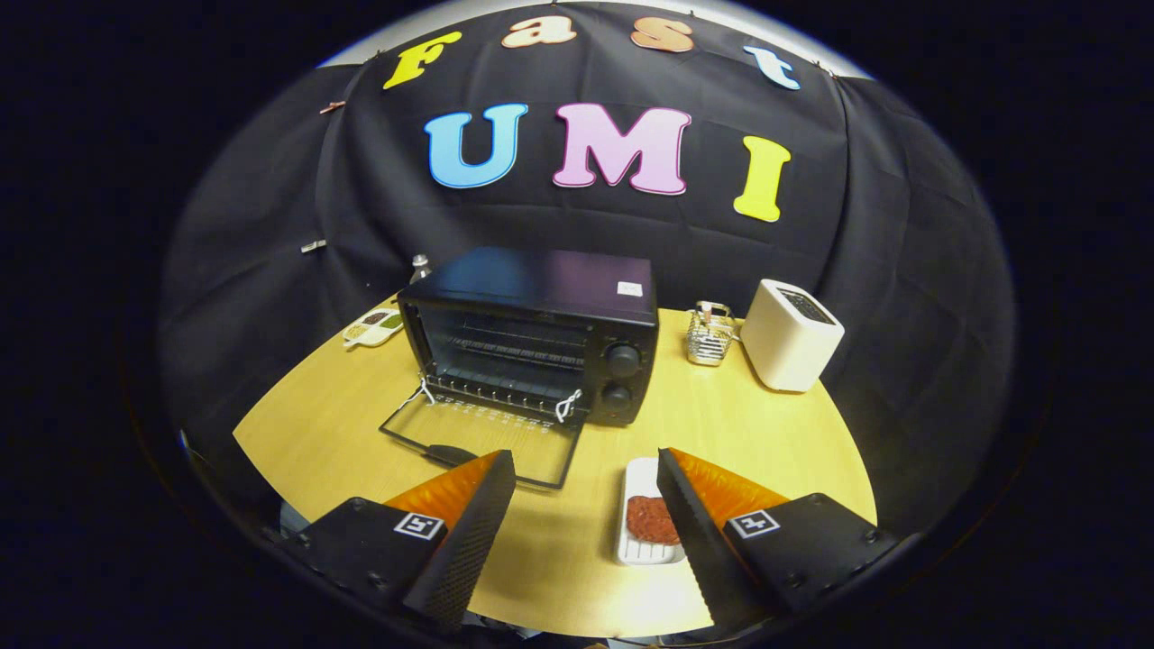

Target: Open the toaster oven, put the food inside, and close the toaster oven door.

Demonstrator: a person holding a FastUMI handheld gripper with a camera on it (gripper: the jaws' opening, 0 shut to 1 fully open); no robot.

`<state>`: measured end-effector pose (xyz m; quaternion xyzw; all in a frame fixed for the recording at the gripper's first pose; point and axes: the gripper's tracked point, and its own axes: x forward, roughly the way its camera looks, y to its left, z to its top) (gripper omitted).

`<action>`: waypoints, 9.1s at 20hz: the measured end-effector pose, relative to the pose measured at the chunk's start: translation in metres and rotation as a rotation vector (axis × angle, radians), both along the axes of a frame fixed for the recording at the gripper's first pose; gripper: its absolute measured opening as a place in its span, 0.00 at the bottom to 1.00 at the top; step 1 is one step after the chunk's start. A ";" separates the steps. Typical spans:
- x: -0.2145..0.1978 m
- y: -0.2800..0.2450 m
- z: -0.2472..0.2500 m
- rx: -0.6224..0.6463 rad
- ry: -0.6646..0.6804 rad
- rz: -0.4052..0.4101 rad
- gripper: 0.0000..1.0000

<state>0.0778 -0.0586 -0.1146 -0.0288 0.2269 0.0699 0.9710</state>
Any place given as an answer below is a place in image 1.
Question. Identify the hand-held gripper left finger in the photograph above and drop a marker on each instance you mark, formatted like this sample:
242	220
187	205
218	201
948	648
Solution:
473	541

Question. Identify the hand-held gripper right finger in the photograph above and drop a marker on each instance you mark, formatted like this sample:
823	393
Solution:
699	532

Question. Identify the reddish-brown meat slice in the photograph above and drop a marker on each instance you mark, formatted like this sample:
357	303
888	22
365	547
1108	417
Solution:
651	520

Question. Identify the black toaster oven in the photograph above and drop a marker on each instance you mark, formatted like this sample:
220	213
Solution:
541	279

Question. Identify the white ribbed food tray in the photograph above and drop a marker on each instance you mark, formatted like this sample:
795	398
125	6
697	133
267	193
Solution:
638	473

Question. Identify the white bread toaster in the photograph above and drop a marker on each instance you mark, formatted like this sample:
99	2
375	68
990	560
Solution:
789	347

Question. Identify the divided spice dish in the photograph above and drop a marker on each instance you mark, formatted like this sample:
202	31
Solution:
371	328

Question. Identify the clear plastic bottle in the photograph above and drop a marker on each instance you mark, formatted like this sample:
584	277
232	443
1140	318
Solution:
420	268

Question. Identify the silver cloth clip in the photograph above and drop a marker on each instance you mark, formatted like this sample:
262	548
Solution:
314	245

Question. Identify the black backdrop cloth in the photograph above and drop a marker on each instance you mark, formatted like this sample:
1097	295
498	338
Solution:
865	180

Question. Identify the orange cloth clip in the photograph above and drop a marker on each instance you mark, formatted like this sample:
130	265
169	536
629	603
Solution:
332	106

